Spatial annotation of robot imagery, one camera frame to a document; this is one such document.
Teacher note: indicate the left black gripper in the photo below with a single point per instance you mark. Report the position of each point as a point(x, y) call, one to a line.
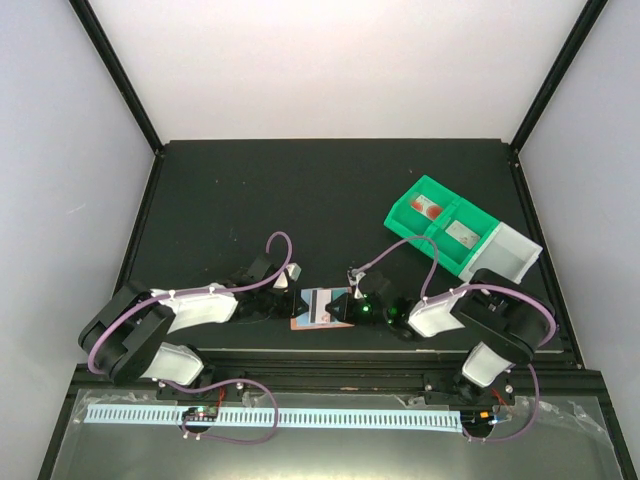
point(291, 310)

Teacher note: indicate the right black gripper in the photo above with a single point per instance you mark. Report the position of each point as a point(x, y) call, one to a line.
point(342, 315)

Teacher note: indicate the brown leather card holder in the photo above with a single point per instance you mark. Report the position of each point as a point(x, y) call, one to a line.
point(302, 323)

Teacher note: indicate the white floral credit card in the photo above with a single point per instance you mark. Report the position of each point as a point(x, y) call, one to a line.
point(462, 234)

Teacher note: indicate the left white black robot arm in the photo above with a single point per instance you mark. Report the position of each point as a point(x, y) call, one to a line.
point(127, 339)

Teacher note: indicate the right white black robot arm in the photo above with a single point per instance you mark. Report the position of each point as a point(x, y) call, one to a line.
point(507, 324)

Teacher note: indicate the red circle card in bin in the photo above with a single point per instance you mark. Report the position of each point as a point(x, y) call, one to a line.
point(426, 207)

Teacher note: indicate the green plastic bin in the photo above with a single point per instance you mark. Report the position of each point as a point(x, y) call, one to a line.
point(452, 255)
point(406, 222)

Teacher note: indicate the left small circuit board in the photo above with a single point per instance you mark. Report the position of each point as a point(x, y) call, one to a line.
point(200, 414)

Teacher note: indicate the small circuit board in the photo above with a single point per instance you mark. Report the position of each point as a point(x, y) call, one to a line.
point(477, 418)
point(200, 414)

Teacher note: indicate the right small circuit board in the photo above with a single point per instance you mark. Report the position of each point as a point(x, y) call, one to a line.
point(477, 418)

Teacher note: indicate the clear plastic bin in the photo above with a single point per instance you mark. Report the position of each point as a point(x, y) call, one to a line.
point(506, 252)

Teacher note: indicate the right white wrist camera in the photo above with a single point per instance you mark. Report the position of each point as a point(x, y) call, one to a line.
point(354, 277)

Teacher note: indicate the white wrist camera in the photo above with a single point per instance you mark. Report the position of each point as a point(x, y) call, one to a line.
point(354, 277)
point(287, 277)

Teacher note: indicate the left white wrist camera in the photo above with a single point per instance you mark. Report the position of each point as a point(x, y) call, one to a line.
point(287, 277)

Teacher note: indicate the light blue slotted cable duct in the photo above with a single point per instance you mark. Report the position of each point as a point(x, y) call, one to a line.
point(314, 418)

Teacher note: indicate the left black frame post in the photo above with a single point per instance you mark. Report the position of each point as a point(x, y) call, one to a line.
point(101, 43)

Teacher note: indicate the black frame post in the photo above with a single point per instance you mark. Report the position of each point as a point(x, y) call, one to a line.
point(572, 45)
point(101, 43)

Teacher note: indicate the right black frame post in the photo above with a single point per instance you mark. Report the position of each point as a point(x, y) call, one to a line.
point(572, 45)

